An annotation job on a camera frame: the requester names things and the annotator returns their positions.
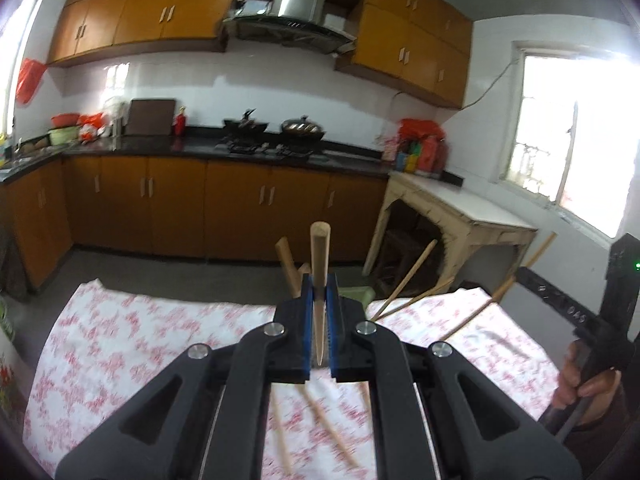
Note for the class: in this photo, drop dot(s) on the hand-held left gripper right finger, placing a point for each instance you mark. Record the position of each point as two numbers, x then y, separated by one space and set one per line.
336 325

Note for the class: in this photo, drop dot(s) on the worn cream side table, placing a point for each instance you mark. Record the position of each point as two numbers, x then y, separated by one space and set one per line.
475 215

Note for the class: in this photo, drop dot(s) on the person's right forearm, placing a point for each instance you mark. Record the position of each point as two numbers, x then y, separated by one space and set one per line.
610 450

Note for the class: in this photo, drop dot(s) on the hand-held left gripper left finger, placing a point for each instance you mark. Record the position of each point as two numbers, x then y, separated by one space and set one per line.
305 325

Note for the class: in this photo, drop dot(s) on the dark cutting board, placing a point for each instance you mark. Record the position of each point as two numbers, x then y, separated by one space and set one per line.
150 117

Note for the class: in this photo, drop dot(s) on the black wok with utensil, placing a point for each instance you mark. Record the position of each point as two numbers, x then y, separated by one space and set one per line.
245 127

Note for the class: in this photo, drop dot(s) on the person's right hand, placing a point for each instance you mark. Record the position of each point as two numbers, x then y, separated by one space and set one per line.
600 395

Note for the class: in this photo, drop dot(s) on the hanging red plastic bag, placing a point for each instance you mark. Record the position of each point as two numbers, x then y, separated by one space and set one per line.
29 80

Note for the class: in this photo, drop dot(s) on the red basin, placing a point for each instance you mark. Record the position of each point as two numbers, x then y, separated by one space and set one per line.
65 120

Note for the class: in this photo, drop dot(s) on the pale green basin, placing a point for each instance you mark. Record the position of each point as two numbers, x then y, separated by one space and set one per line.
64 135

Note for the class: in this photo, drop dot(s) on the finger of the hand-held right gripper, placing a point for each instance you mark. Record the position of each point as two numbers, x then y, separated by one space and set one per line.
560 300

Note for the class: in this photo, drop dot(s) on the green perforated utensil holder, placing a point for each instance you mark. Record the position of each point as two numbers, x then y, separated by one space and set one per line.
357 296

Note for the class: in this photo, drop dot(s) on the red bottle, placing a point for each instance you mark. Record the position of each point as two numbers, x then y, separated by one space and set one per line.
179 124

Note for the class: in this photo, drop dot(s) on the steel range hood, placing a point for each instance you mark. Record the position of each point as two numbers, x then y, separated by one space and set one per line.
295 0

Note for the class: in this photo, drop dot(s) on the wooden base cabinets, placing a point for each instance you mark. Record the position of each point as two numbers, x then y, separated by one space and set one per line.
175 200

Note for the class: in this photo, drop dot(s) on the black gas stove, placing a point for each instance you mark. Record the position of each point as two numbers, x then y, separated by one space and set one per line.
265 149

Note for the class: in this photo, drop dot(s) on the steel cup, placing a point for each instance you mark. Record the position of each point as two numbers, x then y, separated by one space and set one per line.
118 126

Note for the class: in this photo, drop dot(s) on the barred window with white frame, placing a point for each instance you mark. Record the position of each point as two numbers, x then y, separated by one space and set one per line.
585 135

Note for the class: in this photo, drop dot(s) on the red plastic bag over bottles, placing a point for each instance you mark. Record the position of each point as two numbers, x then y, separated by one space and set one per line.
420 127

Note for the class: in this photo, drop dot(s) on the red and white plastic bag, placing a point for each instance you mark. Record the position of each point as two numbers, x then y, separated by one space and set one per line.
91 127

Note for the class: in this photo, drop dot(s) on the wooden wall cabinets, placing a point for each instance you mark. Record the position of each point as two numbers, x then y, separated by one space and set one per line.
165 5

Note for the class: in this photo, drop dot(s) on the black wok with lid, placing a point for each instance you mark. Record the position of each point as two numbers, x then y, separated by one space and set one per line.
302 129

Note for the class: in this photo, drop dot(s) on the black kitchen countertop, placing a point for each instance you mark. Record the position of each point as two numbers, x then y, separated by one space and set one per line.
150 144

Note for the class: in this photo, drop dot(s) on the pink floral tablecloth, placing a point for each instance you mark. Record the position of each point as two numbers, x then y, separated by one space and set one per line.
125 340

